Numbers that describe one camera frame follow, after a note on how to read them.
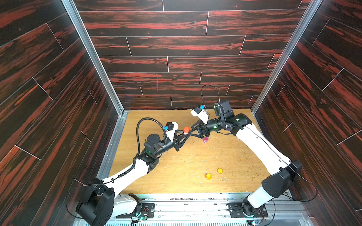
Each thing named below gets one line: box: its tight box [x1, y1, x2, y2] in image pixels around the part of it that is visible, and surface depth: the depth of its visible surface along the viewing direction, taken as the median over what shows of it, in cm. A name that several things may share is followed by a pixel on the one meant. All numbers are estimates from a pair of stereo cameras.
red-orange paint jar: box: [183, 126, 191, 135], surface depth 70 cm
